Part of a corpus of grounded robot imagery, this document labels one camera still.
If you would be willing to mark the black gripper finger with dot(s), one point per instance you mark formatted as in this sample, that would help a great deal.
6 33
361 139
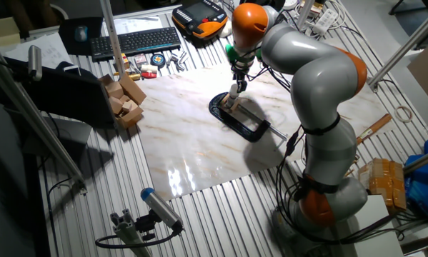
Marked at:
244 85
238 85

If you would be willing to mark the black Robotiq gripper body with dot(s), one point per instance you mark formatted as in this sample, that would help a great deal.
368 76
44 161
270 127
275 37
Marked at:
240 69

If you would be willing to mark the white light bulb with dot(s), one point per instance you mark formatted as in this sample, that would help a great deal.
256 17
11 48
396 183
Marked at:
233 93

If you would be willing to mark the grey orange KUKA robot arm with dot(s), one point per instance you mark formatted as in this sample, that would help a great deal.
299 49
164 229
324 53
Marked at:
321 82

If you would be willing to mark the small wooden block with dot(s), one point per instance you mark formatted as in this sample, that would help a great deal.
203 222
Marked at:
225 99
235 105

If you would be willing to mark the black iron C-clamp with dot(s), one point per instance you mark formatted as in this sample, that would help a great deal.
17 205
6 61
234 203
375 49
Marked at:
235 123

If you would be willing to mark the white egg-shaped object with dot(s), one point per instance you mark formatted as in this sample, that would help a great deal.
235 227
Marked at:
225 29

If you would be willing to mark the silver metal pipe fitting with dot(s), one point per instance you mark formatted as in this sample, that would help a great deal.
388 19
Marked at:
177 60

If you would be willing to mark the orange black teach pendant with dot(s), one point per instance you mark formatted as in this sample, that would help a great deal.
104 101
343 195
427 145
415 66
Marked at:
199 18

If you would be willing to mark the marble pattern mat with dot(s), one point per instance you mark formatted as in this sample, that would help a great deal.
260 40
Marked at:
192 142

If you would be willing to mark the black blue tape measure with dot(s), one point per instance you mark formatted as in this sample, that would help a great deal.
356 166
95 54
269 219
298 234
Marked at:
158 61

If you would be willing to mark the white red pipe valve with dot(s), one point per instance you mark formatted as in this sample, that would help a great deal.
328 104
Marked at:
149 71

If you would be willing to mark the white power strip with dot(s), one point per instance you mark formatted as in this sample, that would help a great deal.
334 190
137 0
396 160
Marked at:
324 21

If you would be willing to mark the small red white box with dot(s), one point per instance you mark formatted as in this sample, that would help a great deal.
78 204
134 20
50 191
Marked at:
140 60

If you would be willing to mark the brass pipe fitting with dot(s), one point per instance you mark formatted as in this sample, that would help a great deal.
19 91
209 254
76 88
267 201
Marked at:
133 76

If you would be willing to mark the black keyboard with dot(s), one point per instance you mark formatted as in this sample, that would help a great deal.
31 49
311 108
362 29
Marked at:
135 43

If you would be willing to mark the open cardboard box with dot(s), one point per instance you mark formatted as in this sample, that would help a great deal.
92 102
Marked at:
126 100

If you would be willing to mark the printed paper sheet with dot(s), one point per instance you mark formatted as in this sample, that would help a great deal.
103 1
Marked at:
135 25

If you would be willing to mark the wooden peg rack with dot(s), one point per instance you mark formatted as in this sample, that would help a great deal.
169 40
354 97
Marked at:
351 167

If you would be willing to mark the dark computer mouse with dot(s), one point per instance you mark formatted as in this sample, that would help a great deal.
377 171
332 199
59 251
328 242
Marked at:
80 34

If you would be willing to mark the taped cardboard package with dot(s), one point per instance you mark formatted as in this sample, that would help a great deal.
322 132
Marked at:
381 182

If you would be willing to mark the black laptop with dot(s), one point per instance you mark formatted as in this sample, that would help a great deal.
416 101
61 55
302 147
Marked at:
67 96

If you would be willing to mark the black mouse pad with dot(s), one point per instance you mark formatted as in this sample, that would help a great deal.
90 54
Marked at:
65 39

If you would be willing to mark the short aluminium profile stand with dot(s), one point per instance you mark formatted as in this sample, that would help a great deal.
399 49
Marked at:
128 232

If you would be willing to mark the white paper sheet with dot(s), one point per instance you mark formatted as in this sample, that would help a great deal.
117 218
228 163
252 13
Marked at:
38 50

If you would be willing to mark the blue bag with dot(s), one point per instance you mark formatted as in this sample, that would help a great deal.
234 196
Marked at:
426 185

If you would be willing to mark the long aluminium bar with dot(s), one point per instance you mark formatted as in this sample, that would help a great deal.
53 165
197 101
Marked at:
31 118

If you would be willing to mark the tan cardboard box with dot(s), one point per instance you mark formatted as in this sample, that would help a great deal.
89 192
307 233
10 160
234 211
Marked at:
3 32

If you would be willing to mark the aluminium profile post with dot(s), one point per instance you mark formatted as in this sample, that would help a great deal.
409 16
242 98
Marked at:
422 160
406 44
111 35
304 10

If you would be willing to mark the silver camera blue cap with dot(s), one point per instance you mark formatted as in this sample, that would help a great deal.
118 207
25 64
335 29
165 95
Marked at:
161 208

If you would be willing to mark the silver camera on bar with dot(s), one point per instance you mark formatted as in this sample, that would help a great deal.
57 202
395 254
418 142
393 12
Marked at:
35 62

